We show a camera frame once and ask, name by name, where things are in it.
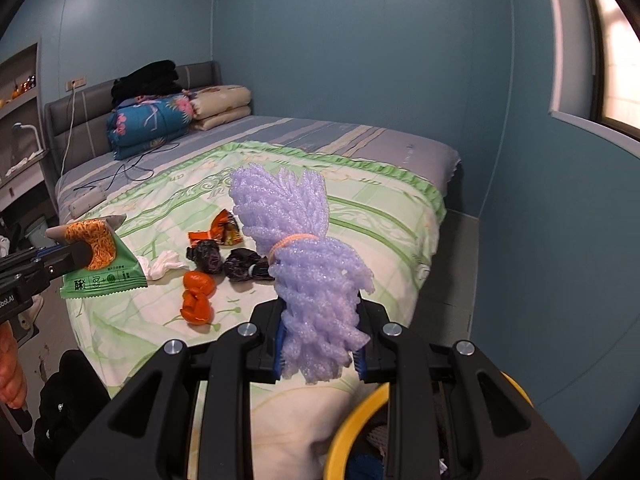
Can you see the white wall socket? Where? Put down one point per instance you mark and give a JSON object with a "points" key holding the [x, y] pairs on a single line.
{"points": [[76, 84]]}

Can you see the black plastic bag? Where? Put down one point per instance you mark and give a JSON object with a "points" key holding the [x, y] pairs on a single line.
{"points": [[245, 265], [205, 257]]}

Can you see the black clothes pile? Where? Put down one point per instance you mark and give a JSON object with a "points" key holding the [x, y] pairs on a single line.
{"points": [[147, 80]]}

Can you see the grey upholstered headboard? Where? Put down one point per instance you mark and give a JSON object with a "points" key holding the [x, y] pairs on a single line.
{"points": [[95, 100]]}

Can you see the white wall shelf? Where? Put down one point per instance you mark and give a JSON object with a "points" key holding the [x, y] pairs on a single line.
{"points": [[15, 105]]}

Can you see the white desk lamp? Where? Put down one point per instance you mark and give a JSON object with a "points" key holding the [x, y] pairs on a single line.
{"points": [[35, 135]]}

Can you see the blue floral folded quilt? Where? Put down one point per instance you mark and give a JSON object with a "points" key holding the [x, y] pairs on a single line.
{"points": [[145, 125]]}

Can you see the beige folded quilt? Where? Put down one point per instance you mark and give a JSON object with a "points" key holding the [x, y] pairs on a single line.
{"points": [[220, 102]]}

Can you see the purple foam net bundle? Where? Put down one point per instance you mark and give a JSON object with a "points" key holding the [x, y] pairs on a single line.
{"points": [[310, 290]]}

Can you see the grey striped bedsheet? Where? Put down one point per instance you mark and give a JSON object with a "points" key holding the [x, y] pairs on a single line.
{"points": [[350, 135]]}

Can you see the orange plastic bag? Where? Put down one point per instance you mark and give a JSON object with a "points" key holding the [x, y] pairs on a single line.
{"points": [[197, 300]]}

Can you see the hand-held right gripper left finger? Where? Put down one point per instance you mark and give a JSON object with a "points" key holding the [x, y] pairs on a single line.
{"points": [[279, 355]]}

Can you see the orange snack wrapper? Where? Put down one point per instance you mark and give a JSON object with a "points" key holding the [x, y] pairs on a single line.
{"points": [[227, 227]]}

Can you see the black bin with yellow rim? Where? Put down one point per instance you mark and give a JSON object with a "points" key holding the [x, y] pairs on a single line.
{"points": [[340, 440]]}

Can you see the grey plastic box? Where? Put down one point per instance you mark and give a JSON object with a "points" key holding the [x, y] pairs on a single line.
{"points": [[39, 232]]}

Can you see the brown framed window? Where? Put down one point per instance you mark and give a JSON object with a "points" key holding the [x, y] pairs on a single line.
{"points": [[620, 60]]}

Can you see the person's left hand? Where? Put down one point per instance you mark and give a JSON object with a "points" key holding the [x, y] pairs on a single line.
{"points": [[10, 370]]}

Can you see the green snack packet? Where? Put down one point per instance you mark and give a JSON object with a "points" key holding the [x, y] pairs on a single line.
{"points": [[107, 272]]}

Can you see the dark cloth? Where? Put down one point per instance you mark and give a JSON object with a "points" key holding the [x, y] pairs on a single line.
{"points": [[65, 410]]}

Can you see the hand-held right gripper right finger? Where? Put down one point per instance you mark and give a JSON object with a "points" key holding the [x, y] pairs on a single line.
{"points": [[361, 366]]}

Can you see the green patterned quilt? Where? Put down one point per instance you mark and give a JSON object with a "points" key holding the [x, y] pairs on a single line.
{"points": [[165, 200]]}

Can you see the white plastic bag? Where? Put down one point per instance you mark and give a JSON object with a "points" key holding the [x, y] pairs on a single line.
{"points": [[162, 265]]}

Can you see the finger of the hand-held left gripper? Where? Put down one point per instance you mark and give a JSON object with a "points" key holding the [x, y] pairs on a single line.
{"points": [[80, 256]]}

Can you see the orange shelf ornament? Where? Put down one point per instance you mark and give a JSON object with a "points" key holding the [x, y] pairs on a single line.
{"points": [[20, 91]]}

